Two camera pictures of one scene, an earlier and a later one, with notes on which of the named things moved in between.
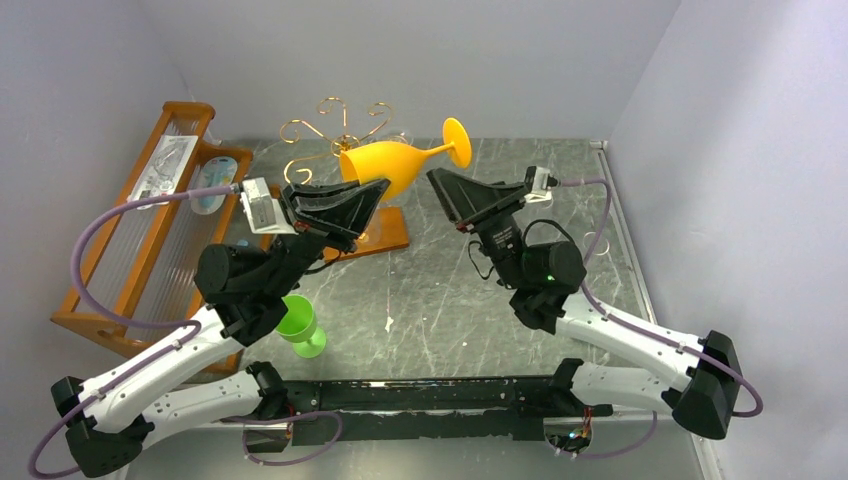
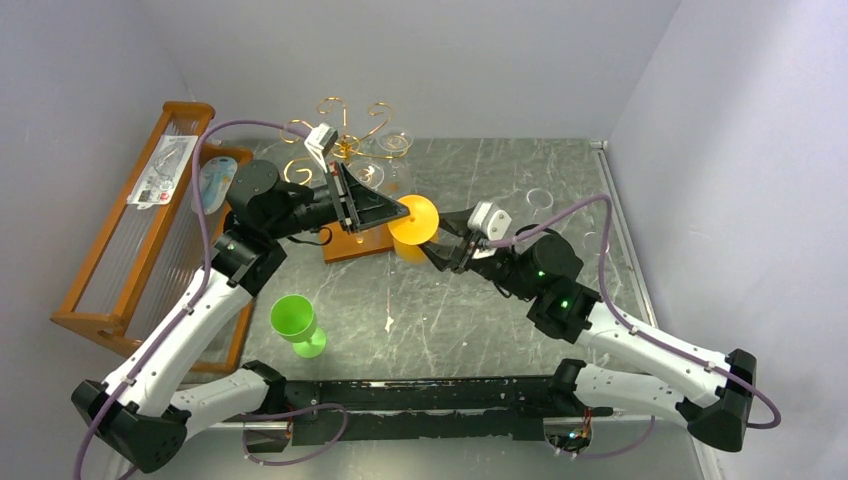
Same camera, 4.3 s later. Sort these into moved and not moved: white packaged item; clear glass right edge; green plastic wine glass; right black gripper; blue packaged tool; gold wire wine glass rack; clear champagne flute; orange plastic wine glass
Moved: clear champagne flute; right black gripper; orange plastic wine glass
Not moved: clear glass right edge; gold wire wine glass rack; white packaged item; green plastic wine glass; blue packaged tool
